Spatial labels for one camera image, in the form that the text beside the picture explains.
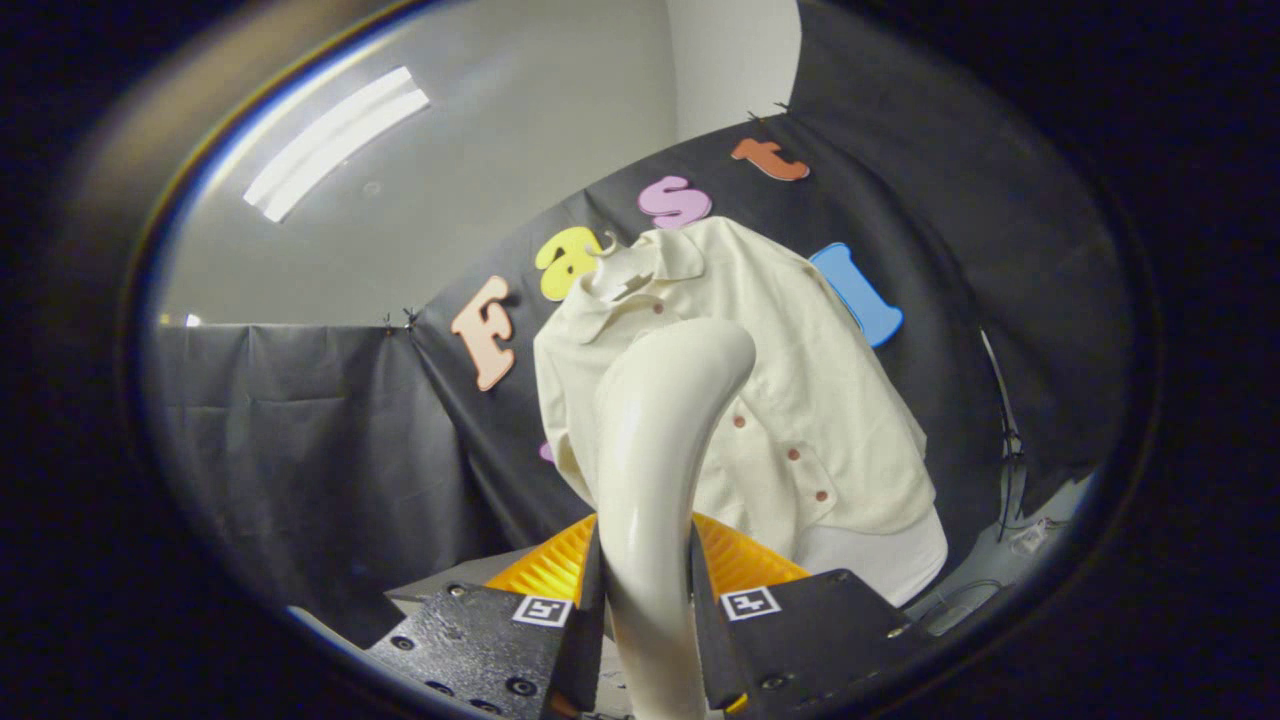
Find ceiling light panel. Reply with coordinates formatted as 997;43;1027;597
243;65;431;224

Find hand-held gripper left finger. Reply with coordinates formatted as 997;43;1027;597
365;512;606;720

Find white garment steamer head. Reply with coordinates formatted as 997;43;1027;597
593;318;758;720

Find grey cabinet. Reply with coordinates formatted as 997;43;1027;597
385;545;546;603

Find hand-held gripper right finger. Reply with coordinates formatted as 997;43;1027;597
688;512;936;716

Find white clothes hanger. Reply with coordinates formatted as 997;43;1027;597
590;232;656;303

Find white power adapter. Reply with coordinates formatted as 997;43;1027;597
1010;517;1063;557

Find white mannequin torso form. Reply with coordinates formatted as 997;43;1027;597
795;505;949;608

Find tangled floor cables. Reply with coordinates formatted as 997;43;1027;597
915;515;1076;641

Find cream button shirt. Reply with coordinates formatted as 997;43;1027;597
533;215;938;561

